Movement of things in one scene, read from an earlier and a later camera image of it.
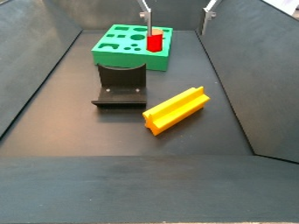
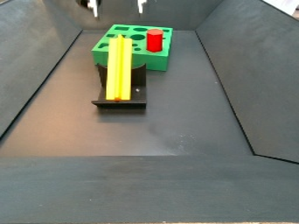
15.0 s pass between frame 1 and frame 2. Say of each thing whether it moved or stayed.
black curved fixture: stayed
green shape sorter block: stayed
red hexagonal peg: stayed
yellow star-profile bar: moved
